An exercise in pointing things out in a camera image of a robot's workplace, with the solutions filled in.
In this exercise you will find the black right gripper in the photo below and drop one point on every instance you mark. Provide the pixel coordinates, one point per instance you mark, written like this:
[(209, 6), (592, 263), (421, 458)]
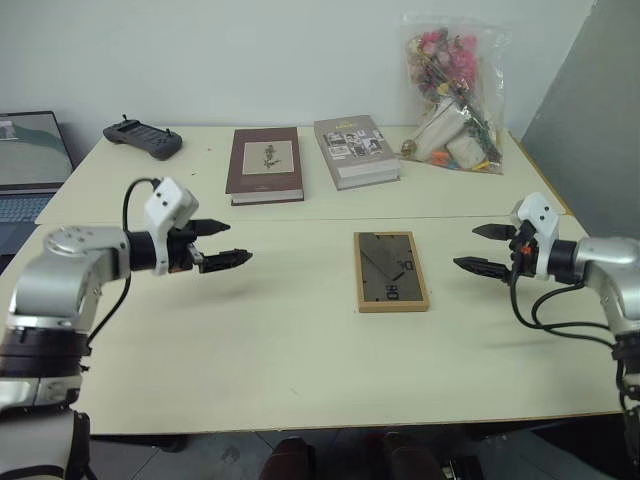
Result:
[(522, 250)]

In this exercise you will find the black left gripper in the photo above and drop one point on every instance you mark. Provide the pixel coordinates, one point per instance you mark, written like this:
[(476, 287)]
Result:
[(181, 250)]

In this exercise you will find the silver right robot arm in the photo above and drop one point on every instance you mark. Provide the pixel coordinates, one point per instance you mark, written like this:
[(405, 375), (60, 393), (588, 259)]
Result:
[(605, 285)]

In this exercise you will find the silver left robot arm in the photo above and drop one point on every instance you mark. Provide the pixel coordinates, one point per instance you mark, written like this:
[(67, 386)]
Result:
[(60, 280)]

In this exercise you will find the grey photo-cover book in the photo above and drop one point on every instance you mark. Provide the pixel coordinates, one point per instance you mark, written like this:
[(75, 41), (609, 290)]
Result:
[(354, 152)]

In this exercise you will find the laptop computer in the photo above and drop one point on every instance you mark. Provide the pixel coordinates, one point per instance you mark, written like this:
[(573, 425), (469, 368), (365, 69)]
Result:
[(27, 175)]

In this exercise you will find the brown hardcover book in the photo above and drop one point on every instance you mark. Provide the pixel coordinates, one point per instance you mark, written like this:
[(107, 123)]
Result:
[(265, 165)]

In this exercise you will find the black handheld controller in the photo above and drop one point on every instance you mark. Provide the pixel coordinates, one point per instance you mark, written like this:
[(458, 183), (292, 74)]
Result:
[(142, 137)]

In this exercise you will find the plastic bag of dried flowers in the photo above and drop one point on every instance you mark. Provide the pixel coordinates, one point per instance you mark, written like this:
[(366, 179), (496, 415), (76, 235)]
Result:
[(455, 95)]

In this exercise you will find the grey partition panel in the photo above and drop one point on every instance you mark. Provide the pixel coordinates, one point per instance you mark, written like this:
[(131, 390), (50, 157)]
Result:
[(585, 115)]

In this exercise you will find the dark rounded shape under table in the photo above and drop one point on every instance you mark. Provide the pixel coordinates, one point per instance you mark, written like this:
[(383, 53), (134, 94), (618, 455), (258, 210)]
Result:
[(292, 460)]

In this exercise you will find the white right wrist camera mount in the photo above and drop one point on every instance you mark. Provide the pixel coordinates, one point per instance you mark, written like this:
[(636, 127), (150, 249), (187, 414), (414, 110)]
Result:
[(537, 220)]

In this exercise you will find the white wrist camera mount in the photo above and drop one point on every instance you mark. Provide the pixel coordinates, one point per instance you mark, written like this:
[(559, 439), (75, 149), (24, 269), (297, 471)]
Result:
[(169, 210), (537, 220)]

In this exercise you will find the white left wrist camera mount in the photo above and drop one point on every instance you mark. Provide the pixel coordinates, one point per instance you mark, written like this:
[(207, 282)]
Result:
[(169, 210)]

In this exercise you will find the wooden framed picture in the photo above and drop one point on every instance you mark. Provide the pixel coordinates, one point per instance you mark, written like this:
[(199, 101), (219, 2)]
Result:
[(391, 271)]

